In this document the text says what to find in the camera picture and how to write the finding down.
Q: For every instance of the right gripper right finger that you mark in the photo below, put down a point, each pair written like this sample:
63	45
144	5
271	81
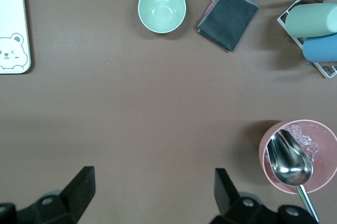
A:
223	192

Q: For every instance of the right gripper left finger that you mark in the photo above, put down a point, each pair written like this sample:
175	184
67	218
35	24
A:
81	192

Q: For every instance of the metal scoop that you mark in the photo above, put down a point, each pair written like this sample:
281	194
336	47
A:
289	163

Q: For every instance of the clear ice pieces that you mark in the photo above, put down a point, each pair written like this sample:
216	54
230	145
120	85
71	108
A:
305	139

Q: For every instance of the pink bowl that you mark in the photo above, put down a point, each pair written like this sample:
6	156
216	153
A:
326	171

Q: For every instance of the blue cup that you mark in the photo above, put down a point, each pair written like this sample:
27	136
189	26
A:
319	48

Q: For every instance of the dark grey folded cloth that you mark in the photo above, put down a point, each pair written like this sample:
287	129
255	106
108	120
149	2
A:
229	18

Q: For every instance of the pink folded cloth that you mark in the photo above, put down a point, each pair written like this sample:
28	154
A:
212	5

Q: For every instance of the pale green cup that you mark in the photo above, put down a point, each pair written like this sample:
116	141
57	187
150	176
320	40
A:
308	19

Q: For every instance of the light green bowl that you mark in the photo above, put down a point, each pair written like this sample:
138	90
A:
162	8

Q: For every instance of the cream bear print tray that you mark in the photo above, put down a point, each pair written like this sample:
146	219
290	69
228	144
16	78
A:
11	10

